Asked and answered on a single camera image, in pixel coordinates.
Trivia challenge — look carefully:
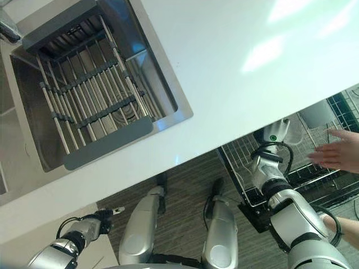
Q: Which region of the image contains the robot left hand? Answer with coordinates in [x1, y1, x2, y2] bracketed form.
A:
[94, 206, 126, 235]

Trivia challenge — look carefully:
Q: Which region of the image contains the dark robot left foot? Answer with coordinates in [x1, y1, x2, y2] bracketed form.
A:
[155, 173, 169, 214]

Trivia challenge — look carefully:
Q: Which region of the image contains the dark robot foot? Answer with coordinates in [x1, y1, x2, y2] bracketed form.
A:
[209, 177, 225, 203]
[155, 173, 169, 214]

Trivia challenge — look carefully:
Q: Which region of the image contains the beige cabinet front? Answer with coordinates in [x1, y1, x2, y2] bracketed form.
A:
[0, 202, 113, 269]

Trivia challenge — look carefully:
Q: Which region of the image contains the round sink drain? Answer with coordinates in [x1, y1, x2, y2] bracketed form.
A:
[117, 91, 141, 124]

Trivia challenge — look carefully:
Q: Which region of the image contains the silver robot right leg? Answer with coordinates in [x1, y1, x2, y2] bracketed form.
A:
[201, 195, 239, 269]

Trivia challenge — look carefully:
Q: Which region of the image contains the dark robot right foot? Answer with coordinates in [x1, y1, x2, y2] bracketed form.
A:
[209, 177, 225, 203]

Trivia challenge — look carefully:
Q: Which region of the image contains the grey roll-up sink drying rack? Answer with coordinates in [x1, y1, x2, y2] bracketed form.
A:
[21, 15, 154, 171]

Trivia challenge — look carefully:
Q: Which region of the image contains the stainless steel kitchen sink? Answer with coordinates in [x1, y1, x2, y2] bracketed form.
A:
[0, 0, 194, 173]

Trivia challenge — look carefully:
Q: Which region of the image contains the person's hand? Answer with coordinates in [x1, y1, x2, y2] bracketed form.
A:
[321, 215, 359, 245]
[307, 128, 359, 171]

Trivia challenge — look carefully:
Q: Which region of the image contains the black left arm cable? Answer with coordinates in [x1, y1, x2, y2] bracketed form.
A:
[56, 214, 99, 239]

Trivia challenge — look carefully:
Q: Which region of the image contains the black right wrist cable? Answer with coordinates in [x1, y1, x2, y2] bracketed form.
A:
[276, 142, 295, 178]

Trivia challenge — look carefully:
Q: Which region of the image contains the wire dishwasher rack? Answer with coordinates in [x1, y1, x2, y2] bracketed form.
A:
[218, 86, 359, 208]

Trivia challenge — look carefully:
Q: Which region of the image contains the black right elbow cable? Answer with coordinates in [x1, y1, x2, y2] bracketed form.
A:
[313, 205, 345, 248]

